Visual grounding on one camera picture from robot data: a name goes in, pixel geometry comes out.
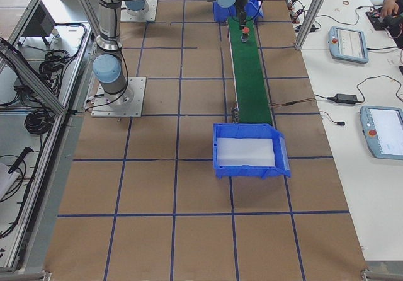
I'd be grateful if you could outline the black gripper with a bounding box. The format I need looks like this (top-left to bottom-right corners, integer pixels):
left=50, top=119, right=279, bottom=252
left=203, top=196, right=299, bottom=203
left=236, top=0, right=248, bottom=30

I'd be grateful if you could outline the red push button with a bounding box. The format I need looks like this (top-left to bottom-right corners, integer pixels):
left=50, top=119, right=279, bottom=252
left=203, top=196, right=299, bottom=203
left=241, top=26, right=250, bottom=43

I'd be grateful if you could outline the person hand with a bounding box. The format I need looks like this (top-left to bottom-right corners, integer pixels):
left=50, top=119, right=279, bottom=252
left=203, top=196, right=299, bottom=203
left=380, top=0, right=400, bottom=18

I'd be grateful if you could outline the blue left plastic bin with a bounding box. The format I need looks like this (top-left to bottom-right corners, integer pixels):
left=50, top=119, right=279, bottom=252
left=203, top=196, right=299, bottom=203
left=212, top=0, right=264, bottom=23

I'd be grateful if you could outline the blue plastic bin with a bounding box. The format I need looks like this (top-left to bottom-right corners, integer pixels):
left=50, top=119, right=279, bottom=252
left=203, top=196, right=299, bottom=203
left=212, top=0, right=264, bottom=23
left=213, top=123, right=291, bottom=179

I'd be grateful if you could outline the green conveyor belt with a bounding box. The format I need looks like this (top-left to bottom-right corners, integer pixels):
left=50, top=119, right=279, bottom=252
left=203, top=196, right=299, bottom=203
left=227, top=17, right=273, bottom=125

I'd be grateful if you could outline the upper teach pendant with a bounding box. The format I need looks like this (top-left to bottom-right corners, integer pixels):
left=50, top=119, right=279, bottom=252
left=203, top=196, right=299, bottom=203
left=328, top=26, right=369, bottom=64

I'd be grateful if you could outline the teach pendant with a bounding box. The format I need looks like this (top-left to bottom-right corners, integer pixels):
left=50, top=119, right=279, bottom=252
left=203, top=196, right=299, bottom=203
left=360, top=106, right=402, bottom=160
left=328, top=26, right=369, bottom=64

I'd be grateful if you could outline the black power adapter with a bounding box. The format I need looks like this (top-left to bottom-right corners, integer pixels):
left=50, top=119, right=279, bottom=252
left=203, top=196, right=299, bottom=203
left=333, top=93, right=359, bottom=105

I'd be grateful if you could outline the blue right plastic bin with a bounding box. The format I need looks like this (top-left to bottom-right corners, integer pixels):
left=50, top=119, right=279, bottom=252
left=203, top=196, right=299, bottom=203
left=213, top=123, right=291, bottom=179

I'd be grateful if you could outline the white foam pad right bin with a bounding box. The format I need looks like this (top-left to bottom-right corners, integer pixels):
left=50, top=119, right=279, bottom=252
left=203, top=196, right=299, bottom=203
left=216, top=138, right=275, bottom=166

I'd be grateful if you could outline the lower teach pendant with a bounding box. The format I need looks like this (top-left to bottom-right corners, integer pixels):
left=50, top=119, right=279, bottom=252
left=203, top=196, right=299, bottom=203
left=360, top=106, right=402, bottom=160

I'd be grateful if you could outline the aluminium frame post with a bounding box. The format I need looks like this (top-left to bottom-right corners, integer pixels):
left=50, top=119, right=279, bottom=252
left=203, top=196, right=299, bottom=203
left=295, top=0, right=324, bottom=50

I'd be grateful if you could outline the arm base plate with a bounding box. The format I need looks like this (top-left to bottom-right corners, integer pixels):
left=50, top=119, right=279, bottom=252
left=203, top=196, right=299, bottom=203
left=121, top=0, right=157, bottom=23
left=90, top=77, right=146, bottom=118

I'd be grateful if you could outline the red black wire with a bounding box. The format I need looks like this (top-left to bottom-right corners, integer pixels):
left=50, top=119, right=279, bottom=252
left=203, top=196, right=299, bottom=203
left=269, top=98, right=317, bottom=108

